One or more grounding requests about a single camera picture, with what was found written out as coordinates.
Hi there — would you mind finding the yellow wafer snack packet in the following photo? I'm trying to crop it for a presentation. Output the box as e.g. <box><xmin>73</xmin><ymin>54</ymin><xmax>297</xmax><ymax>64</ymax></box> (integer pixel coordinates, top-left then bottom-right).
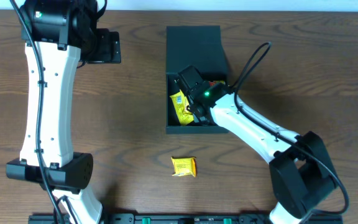
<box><xmin>170</xmin><ymin>90</ymin><xmax>194</xmax><ymax>126</ymax></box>

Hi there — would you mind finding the red Pringles can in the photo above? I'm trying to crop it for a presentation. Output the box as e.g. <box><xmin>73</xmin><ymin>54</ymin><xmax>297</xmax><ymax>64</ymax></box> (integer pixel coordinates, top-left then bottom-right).
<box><xmin>208</xmin><ymin>80</ymin><xmax>226</xmax><ymax>86</ymax></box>

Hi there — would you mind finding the black gift box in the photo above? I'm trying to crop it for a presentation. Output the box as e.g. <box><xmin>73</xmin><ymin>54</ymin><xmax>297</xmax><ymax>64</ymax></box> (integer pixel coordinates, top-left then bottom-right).
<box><xmin>165</xmin><ymin>26</ymin><xmax>229</xmax><ymax>134</ymax></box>

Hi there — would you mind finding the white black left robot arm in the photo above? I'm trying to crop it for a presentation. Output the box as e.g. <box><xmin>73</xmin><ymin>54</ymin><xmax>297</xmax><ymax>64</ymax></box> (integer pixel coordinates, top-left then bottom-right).
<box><xmin>6</xmin><ymin>0</ymin><xmax>121</xmax><ymax>223</ymax></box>

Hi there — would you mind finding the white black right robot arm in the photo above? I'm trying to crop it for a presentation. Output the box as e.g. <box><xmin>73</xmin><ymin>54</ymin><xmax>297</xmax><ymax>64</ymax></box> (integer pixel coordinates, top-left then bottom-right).
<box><xmin>175</xmin><ymin>66</ymin><xmax>338</xmax><ymax>223</ymax></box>

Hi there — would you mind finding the small yellow square snack packet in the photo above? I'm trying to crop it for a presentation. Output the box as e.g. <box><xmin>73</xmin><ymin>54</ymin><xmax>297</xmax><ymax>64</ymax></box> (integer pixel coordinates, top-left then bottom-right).
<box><xmin>171</xmin><ymin>157</ymin><xmax>197</xmax><ymax>177</ymax></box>

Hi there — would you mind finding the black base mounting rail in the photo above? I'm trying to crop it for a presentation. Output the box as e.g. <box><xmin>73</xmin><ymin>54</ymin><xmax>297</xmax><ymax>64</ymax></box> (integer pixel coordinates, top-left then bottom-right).
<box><xmin>28</xmin><ymin>213</ymin><xmax>343</xmax><ymax>224</ymax></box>

